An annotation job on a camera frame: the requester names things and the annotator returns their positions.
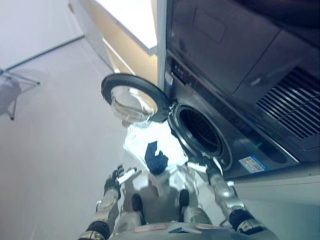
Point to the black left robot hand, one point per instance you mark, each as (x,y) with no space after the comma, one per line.
(115,180)

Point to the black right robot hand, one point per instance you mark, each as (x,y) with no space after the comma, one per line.
(211,166)

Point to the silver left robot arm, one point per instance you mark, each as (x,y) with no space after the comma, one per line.
(105,212)

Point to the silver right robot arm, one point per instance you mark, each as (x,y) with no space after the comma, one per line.
(228,197)

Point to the dark grey front-load washing machine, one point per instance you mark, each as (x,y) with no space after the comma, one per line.
(235,140)

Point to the clear plastic laundry basket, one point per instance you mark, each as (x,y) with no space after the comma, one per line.
(140,140)

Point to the round washing machine door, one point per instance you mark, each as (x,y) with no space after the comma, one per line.
(130,96)

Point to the blue white machine sticker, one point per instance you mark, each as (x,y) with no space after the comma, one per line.
(168,81)

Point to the metal clothes drying rack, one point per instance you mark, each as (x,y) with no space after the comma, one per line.
(17,80)

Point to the silver left robot leg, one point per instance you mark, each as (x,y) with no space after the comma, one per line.
(136,210)

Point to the silver robot leg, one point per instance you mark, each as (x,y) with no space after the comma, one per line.
(187,207)
(136,210)

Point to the blue energy label sticker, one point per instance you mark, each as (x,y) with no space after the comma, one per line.
(253,163)

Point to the dark blue garment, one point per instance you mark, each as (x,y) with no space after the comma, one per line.
(156,162)

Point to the silver right robot leg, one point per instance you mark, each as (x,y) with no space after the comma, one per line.
(187,207)

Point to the grey robot torso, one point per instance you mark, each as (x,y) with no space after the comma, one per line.
(175,231)

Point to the white cloth on rack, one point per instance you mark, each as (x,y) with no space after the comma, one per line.
(7,96)

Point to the white cabinet panel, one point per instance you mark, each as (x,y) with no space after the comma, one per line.
(120,32)

